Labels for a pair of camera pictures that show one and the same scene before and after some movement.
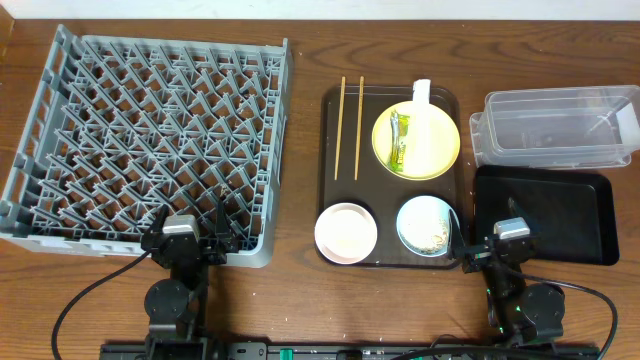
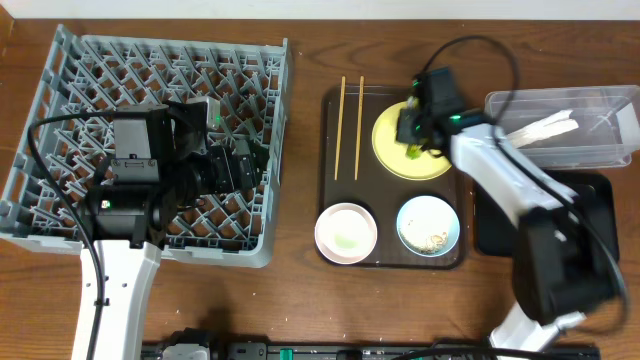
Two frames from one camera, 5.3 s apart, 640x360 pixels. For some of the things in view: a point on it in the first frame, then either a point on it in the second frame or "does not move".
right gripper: x=477 y=257 to x=404 y=120
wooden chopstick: x=343 y=84 does not move
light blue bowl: x=422 y=226 does not move
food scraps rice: x=425 y=228 does not move
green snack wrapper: x=399 y=125 to x=413 y=151
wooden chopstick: x=359 y=127 does not move
